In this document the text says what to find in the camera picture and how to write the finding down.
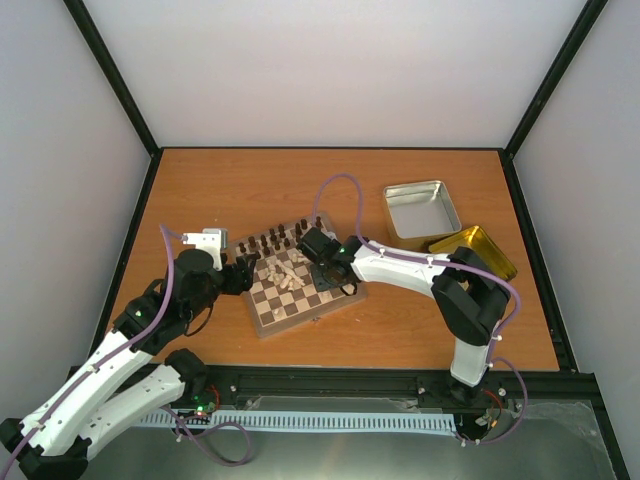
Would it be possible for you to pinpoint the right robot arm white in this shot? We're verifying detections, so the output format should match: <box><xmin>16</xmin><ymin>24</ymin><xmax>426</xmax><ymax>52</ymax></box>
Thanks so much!
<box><xmin>297</xmin><ymin>227</ymin><xmax>517</xmax><ymax>387</ymax></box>

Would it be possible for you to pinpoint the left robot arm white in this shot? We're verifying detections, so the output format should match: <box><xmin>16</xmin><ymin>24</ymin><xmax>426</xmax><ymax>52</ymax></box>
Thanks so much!
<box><xmin>1</xmin><ymin>249</ymin><xmax>258</xmax><ymax>479</ymax></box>

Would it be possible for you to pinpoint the white chess pieces pile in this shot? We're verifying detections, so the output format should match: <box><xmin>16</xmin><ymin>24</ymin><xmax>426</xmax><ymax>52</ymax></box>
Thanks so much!
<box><xmin>265</xmin><ymin>256</ymin><xmax>307</xmax><ymax>291</ymax></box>

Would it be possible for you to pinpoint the wooden chess board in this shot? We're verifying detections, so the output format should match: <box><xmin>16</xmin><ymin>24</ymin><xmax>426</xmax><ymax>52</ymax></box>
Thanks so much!
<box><xmin>227</xmin><ymin>212</ymin><xmax>367</xmax><ymax>338</ymax></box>

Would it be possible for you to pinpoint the open silver tin box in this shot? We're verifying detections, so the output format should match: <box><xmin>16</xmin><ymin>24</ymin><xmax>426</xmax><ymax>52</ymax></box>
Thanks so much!
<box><xmin>383</xmin><ymin>180</ymin><xmax>462</xmax><ymax>243</ymax></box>

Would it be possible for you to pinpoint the gold tin lid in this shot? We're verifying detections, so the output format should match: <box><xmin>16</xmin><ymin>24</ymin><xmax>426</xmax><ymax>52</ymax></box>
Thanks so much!
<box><xmin>426</xmin><ymin>225</ymin><xmax>518</xmax><ymax>282</ymax></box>

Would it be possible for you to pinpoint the blue cable duct strip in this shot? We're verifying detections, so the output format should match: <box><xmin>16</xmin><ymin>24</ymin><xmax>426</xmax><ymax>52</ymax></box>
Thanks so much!
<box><xmin>137</xmin><ymin>410</ymin><xmax>456</xmax><ymax>436</ymax></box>

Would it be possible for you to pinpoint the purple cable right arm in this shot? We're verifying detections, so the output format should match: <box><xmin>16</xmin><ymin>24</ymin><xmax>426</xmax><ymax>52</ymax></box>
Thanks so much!
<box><xmin>312</xmin><ymin>173</ymin><xmax>529</xmax><ymax>446</ymax></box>

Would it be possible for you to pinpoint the black frame post left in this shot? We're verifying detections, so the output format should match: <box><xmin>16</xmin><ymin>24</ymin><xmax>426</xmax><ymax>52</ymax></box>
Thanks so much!
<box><xmin>62</xmin><ymin>0</ymin><xmax>164</xmax><ymax>156</ymax></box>

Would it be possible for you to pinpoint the black frame post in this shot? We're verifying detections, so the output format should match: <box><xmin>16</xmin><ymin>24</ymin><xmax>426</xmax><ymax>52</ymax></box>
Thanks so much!
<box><xmin>504</xmin><ymin>0</ymin><xmax>611</xmax><ymax>156</ymax></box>
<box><xmin>62</xmin><ymin>0</ymin><xmax>164</xmax><ymax>156</ymax></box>

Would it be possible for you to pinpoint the black frame post right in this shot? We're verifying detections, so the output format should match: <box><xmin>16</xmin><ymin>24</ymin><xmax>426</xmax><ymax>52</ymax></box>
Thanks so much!
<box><xmin>504</xmin><ymin>0</ymin><xmax>611</xmax><ymax>156</ymax></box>

